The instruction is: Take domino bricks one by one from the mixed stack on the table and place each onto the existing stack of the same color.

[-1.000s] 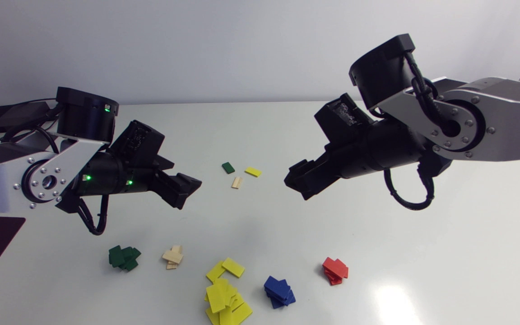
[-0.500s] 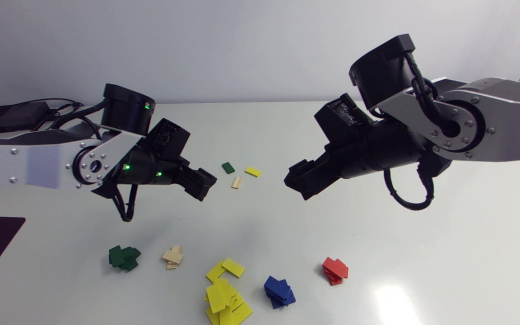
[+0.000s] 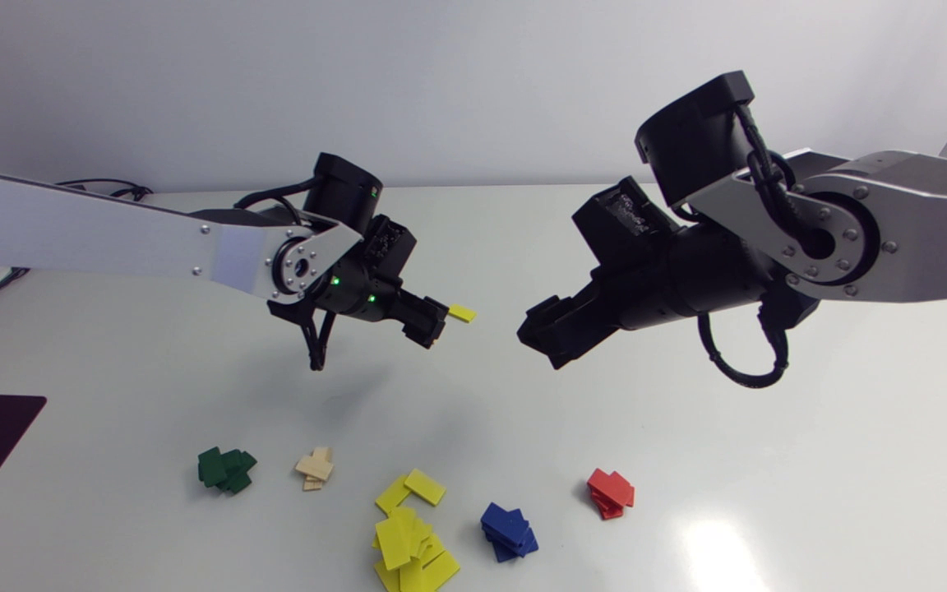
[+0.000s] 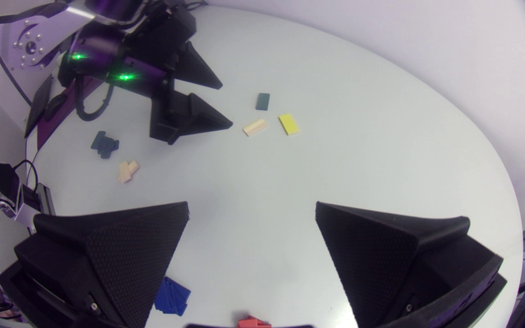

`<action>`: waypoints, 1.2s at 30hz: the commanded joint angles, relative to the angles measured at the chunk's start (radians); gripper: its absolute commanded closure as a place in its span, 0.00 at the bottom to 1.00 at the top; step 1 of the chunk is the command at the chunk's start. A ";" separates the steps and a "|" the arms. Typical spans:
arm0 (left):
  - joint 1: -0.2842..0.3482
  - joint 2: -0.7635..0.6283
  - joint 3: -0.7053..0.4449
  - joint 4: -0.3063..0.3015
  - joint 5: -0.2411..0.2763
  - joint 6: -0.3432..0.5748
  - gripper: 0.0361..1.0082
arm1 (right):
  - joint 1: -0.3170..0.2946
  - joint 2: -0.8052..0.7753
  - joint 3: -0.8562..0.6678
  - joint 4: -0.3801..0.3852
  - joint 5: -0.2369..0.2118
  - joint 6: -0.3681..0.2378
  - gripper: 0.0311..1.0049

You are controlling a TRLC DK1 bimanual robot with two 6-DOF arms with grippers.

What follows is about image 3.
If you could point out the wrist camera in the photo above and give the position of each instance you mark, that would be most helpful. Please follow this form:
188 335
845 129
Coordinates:
387 245
620 220

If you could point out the pile of green wooden blocks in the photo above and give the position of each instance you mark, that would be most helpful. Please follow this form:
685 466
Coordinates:
237 472

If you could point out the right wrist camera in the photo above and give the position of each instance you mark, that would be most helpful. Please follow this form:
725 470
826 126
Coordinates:
620 220

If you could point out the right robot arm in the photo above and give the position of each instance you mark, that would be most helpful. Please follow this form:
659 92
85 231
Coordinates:
909 230

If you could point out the yellow wooden block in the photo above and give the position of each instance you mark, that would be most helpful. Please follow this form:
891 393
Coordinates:
394 543
463 313
391 496
425 487

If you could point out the pile of red wooden blocks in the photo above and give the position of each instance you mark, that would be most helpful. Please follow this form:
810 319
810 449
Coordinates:
607 508

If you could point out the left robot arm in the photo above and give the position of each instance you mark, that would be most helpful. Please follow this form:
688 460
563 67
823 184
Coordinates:
112 234

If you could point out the pile of pale wooden blocks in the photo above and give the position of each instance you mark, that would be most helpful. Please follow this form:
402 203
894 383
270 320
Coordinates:
316 480

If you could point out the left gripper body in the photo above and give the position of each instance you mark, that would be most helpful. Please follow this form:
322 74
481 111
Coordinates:
422 319

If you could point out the blue wooden block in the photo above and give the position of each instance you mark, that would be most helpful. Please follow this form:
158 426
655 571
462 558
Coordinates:
504 524

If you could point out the pile of blue wooden blocks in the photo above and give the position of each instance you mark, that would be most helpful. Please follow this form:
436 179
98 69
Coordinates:
515 548

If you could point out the pile of yellow wooden blocks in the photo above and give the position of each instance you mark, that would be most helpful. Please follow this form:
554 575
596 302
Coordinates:
428 563

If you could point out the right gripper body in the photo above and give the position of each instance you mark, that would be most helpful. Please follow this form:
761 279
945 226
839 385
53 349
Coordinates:
580 316

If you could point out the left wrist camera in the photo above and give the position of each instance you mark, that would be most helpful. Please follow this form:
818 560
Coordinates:
387 245

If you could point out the pale wooden block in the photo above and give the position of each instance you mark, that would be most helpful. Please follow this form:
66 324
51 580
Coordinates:
315 468

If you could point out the green wooden block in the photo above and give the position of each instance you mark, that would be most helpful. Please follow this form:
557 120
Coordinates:
212 466

